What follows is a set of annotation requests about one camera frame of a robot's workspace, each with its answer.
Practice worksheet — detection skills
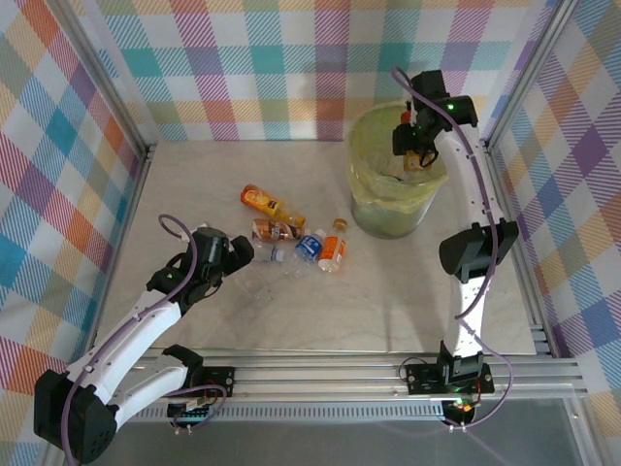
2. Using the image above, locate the controller circuit board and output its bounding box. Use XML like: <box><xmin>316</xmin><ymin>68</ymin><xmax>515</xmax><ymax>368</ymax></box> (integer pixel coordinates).
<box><xmin>167</xmin><ymin>400</ymin><xmax>217</xmax><ymax>431</ymax></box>
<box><xmin>443</xmin><ymin>397</ymin><xmax>479</xmax><ymax>428</ymax></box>

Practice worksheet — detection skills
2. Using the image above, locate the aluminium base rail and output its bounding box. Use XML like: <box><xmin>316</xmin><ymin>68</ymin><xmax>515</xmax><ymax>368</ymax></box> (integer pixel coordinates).
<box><xmin>133</xmin><ymin>352</ymin><xmax>588</xmax><ymax>404</ymax></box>

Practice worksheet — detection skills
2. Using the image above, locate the grey wire mesh bin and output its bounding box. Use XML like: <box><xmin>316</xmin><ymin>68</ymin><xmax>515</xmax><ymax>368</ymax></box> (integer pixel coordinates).
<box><xmin>347</xmin><ymin>107</ymin><xmax>450</xmax><ymax>242</ymax></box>

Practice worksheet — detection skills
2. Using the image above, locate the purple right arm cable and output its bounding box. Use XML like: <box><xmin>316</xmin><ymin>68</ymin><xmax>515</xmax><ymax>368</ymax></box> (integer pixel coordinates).
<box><xmin>390</xmin><ymin>66</ymin><xmax>515</xmax><ymax>431</ymax></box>

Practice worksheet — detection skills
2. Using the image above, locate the aluminium side rail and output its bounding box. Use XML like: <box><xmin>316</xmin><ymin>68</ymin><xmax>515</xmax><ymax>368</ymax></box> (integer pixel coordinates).
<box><xmin>484</xmin><ymin>143</ymin><xmax>559</xmax><ymax>358</ymax></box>
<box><xmin>41</xmin><ymin>145</ymin><xmax>156</xmax><ymax>466</ymax></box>

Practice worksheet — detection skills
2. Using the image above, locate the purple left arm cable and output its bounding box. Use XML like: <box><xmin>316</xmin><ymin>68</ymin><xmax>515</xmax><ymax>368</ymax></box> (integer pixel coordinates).
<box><xmin>61</xmin><ymin>215</ymin><xmax>200</xmax><ymax>465</ymax></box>

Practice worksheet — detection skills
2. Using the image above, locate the clear bottle bluish cap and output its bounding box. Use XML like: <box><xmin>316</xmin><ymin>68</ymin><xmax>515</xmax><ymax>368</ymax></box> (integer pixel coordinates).
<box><xmin>250</xmin><ymin>241</ymin><xmax>287</xmax><ymax>266</ymax></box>

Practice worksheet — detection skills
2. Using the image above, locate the slotted grey cable duct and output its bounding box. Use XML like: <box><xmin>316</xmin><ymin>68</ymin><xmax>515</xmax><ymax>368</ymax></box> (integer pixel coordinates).
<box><xmin>130</xmin><ymin>406</ymin><xmax>447</xmax><ymax>421</ymax></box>

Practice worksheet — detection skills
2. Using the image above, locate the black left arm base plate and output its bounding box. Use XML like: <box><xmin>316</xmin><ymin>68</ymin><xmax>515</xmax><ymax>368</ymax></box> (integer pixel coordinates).
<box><xmin>198</xmin><ymin>366</ymin><xmax>238</xmax><ymax>398</ymax></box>

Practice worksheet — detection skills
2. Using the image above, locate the left controller circuit board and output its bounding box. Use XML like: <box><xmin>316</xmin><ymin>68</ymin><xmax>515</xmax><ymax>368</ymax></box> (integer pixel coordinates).
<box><xmin>167</xmin><ymin>400</ymin><xmax>217</xmax><ymax>431</ymax></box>

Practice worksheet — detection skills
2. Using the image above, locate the orange label bottle amber cap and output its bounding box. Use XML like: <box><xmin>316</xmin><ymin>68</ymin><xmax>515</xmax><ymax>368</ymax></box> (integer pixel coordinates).
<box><xmin>316</xmin><ymin>217</ymin><xmax>349</xmax><ymax>275</ymax></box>

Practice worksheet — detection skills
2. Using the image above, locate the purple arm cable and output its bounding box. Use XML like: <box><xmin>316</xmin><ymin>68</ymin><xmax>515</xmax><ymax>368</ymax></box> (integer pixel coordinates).
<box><xmin>390</xmin><ymin>66</ymin><xmax>515</xmax><ymax>431</ymax></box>
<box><xmin>61</xmin><ymin>215</ymin><xmax>200</xmax><ymax>465</ymax></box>

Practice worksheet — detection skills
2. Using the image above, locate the aluminium frame post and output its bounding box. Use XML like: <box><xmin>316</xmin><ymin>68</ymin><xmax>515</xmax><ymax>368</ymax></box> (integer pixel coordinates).
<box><xmin>50</xmin><ymin>0</ymin><xmax>156</xmax><ymax>164</ymax></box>
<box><xmin>482</xmin><ymin>0</ymin><xmax>581</xmax><ymax>151</ymax></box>

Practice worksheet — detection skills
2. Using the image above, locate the right controller circuit board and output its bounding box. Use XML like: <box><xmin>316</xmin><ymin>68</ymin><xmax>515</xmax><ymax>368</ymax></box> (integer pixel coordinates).
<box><xmin>443</xmin><ymin>397</ymin><xmax>479</xmax><ymax>428</ymax></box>

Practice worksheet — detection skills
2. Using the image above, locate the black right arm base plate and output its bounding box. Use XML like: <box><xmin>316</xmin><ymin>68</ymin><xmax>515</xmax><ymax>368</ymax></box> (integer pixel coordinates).
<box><xmin>405</xmin><ymin>361</ymin><xmax>494</xmax><ymax>395</ymax></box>

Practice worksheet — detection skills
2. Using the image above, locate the blue label bottle white cap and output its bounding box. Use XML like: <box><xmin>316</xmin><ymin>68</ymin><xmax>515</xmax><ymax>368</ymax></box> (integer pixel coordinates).
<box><xmin>283</xmin><ymin>227</ymin><xmax>327</xmax><ymax>278</ymax></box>

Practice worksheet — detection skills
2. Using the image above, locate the bin with yellow plastic liner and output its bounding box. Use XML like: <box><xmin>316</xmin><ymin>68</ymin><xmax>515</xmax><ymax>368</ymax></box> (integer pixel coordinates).
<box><xmin>346</xmin><ymin>106</ymin><xmax>450</xmax><ymax>215</ymax></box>

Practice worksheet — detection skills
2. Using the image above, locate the orange juice bottle yellow cap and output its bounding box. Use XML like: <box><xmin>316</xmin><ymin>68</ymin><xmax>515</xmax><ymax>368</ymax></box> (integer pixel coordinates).
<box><xmin>240</xmin><ymin>183</ymin><xmax>307</xmax><ymax>227</ymax></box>

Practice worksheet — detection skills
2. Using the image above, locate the brown Nescafe coffee bottle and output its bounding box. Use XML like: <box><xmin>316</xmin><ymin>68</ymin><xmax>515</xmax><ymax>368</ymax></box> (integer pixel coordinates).
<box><xmin>250</xmin><ymin>216</ymin><xmax>306</xmax><ymax>243</ymax></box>

